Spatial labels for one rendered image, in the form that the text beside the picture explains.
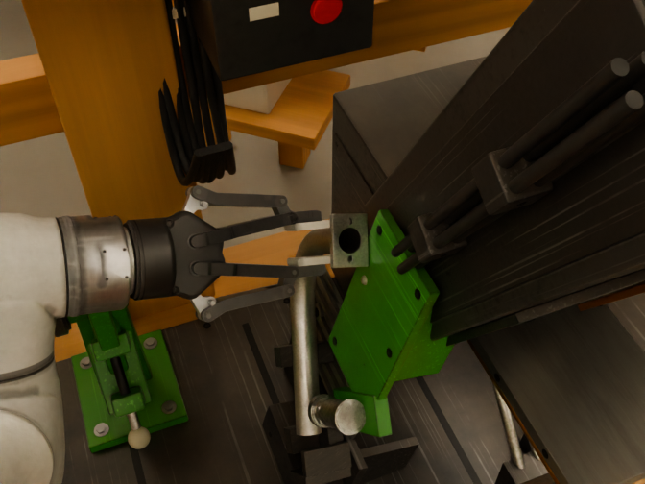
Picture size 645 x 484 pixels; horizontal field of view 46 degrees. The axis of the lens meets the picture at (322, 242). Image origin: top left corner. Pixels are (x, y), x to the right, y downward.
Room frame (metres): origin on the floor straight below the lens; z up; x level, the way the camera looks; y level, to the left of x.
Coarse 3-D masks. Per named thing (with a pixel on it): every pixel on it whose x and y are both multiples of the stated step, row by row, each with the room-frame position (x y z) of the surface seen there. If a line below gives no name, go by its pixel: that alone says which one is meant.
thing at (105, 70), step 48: (48, 0) 0.68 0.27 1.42; (96, 0) 0.70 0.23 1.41; (144, 0) 0.71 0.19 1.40; (48, 48) 0.68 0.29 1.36; (96, 48) 0.69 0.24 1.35; (144, 48) 0.71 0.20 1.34; (96, 96) 0.69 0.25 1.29; (144, 96) 0.71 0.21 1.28; (96, 144) 0.68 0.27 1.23; (144, 144) 0.70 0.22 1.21; (96, 192) 0.68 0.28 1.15; (144, 192) 0.70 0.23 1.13
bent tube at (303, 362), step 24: (336, 216) 0.53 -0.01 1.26; (360, 216) 0.54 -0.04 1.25; (312, 240) 0.56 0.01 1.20; (336, 240) 0.51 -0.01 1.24; (360, 240) 0.52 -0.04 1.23; (336, 264) 0.50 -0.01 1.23; (360, 264) 0.50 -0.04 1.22; (312, 288) 0.56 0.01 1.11; (312, 312) 0.54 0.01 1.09; (312, 336) 0.51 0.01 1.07; (312, 360) 0.49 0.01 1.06; (312, 384) 0.47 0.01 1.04; (312, 432) 0.42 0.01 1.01
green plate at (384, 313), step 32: (384, 224) 0.51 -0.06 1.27; (384, 256) 0.49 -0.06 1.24; (352, 288) 0.51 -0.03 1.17; (384, 288) 0.47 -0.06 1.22; (416, 288) 0.44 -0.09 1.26; (352, 320) 0.49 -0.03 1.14; (384, 320) 0.45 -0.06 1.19; (416, 320) 0.42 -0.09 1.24; (352, 352) 0.47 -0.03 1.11; (384, 352) 0.43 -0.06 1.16; (416, 352) 0.44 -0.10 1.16; (448, 352) 0.45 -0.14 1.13; (352, 384) 0.44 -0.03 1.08; (384, 384) 0.41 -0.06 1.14
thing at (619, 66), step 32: (608, 64) 0.29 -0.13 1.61; (640, 64) 0.30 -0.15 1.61; (576, 96) 0.31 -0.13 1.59; (608, 96) 0.31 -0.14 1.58; (640, 96) 0.28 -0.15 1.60; (544, 128) 0.32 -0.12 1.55; (576, 128) 0.33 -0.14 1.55; (608, 128) 0.28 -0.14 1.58; (480, 160) 0.36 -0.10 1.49; (512, 160) 0.34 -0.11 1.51; (544, 160) 0.31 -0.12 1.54; (576, 160) 0.32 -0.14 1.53; (480, 192) 0.35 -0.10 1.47; (512, 192) 0.33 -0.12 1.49; (544, 192) 0.34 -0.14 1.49; (416, 224) 0.42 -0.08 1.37; (448, 224) 0.42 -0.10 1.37; (480, 224) 0.38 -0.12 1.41; (416, 256) 0.42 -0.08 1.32
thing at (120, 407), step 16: (128, 336) 0.54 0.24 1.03; (96, 352) 0.51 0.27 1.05; (112, 352) 0.51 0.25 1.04; (128, 352) 0.51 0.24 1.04; (96, 368) 0.51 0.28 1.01; (112, 368) 0.50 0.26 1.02; (112, 384) 0.50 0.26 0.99; (128, 384) 0.49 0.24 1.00; (144, 384) 0.50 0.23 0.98; (112, 400) 0.47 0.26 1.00; (128, 400) 0.47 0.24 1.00; (144, 400) 0.48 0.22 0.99
